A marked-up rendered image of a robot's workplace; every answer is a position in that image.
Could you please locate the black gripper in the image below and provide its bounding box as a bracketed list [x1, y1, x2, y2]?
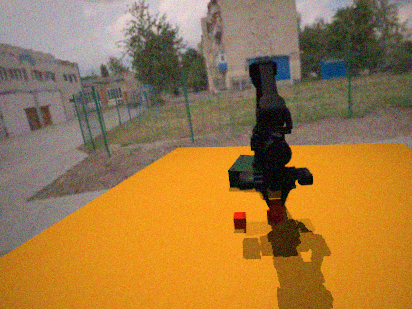
[239, 155, 313, 208]

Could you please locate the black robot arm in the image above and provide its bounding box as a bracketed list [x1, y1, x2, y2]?
[249, 60, 297, 191]

